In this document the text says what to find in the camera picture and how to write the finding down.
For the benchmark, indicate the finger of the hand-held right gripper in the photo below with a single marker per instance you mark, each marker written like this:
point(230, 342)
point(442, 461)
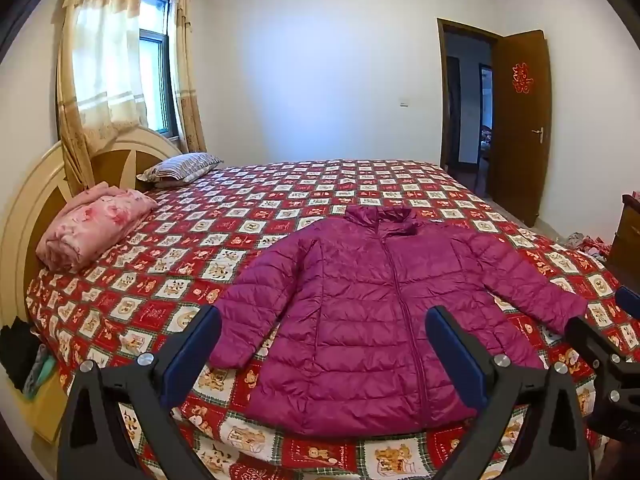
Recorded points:
point(587, 337)
point(631, 302)

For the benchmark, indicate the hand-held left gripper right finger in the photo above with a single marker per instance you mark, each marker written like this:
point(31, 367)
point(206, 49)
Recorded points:
point(455, 355)

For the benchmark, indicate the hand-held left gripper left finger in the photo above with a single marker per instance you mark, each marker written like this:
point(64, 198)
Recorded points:
point(192, 347)

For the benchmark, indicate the magenta quilted down jacket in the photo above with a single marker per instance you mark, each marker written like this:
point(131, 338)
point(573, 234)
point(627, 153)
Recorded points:
point(360, 300)

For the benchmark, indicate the brown wooden cabinet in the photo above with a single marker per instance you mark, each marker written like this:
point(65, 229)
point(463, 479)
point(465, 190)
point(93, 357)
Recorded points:
point(625, 240)

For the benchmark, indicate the pile of floor clutter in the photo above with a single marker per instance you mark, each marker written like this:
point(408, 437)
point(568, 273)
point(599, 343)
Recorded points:
point(587, 247)

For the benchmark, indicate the red checked printed blanket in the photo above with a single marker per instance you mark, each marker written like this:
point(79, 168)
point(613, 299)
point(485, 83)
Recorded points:
point(200, 240)

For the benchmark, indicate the teal cloth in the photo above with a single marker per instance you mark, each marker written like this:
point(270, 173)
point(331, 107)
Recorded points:
point(40, 370)

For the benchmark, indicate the pink floral folded quilt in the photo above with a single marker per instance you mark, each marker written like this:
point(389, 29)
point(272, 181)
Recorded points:
point(95, 225)

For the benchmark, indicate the yellow wooden nightstand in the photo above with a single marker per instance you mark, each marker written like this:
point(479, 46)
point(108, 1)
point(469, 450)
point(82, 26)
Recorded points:
point(42, 415)

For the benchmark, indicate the dark cloth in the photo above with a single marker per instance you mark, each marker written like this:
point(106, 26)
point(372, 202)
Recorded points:
point(15, 350)

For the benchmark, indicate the striped pillow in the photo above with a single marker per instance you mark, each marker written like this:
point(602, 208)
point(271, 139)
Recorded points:
point(180, 167)

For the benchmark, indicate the brown wooden door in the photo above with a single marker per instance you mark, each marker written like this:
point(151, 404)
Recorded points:
point(520, 160)

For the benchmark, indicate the cream and wood headboard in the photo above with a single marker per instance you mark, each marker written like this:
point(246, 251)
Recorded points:
point(30, 195)

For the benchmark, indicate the red paper door decoration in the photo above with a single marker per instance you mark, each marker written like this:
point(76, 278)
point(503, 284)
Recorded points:
point(521, 77)

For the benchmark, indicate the beige patterned curtain panel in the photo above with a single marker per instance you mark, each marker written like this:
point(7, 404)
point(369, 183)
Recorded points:
point(187, 70)

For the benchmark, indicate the beige sheer curtain with valance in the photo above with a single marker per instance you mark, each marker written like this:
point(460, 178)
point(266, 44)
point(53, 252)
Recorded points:
point(100, 60)

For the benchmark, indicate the brown wooden door frame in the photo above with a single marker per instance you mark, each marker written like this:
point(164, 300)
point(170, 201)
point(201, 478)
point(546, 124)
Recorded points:
point(441, 90)

